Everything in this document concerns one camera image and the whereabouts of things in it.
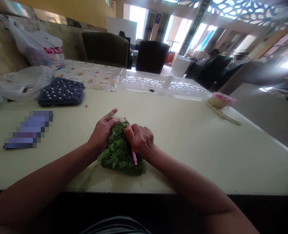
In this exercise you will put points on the person's left hand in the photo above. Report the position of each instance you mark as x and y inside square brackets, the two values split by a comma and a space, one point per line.
[101, 131]

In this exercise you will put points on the person's right hand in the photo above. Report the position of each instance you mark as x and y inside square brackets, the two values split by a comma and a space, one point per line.
[141, 141]

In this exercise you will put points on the person's right fingers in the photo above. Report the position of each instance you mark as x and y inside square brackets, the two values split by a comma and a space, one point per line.
[131, 130]

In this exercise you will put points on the pink crochet hook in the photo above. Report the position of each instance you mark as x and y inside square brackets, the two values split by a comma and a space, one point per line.
[133, 153]

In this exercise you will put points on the green crocheted ribbon piece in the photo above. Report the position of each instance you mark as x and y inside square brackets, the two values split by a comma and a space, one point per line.
[120, 153]

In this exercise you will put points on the floral patterned cloth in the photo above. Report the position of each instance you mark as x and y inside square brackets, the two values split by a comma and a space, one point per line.
[90, 75]

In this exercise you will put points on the black armchair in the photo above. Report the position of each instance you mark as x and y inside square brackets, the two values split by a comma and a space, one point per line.
[152, 57]

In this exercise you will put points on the blue crocheted pouch with pearls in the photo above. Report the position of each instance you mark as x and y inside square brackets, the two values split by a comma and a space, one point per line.
[60, 92]

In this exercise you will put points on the dark olive armchair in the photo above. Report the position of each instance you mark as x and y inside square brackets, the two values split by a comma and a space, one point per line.
[104, 48]

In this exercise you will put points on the cream crocheted bag pink trim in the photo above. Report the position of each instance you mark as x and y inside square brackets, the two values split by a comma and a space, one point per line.
[222, 101]

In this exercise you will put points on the person's body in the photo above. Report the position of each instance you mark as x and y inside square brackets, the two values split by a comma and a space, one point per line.
[114, 225]

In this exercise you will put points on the white board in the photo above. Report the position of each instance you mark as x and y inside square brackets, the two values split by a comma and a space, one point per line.
[120, 29]

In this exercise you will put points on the dark phone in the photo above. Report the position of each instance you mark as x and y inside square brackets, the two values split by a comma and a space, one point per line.
[28, 130]

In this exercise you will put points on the clear plastic bag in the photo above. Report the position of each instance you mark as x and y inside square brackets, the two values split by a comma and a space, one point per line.
[17, 83]

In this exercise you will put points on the white plastic bag red print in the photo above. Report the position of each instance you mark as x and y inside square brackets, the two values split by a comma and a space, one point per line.
[37, 46]

